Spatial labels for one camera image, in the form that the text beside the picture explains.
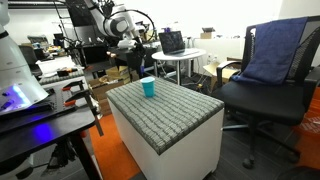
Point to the black robot desk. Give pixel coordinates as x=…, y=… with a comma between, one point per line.
x=40, y=130

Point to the black mesh office chair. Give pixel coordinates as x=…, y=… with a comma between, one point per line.
x=266, y=100

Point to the grey woven mat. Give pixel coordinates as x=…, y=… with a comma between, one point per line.
x=60, y=77

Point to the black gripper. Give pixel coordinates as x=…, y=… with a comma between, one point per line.
x=139, y=53

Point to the round white table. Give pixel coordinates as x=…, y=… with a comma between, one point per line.
x=178, y=56

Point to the black side table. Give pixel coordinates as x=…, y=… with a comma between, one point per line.
x=128, y=61

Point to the open cardboard box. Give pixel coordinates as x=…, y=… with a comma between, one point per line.
x=213, y=71

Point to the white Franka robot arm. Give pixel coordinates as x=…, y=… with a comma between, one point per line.
x=116, y=25

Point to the grey woven seat cushion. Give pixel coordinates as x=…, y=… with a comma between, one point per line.
x=166, y=113

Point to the grey open laptop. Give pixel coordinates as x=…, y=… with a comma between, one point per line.
x=171, y=42

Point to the teal blue plastic cup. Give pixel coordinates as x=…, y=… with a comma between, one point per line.
x=148, y=88

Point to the small cardboard box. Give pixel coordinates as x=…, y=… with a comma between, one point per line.
x=206, y=35

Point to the navy blue towel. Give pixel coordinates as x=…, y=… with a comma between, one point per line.
x=270, y=53

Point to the white cabinet box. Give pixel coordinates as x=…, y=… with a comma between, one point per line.
x=186, y=158

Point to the stacked cardboard boxes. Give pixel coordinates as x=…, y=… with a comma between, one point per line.
x=106, y=86

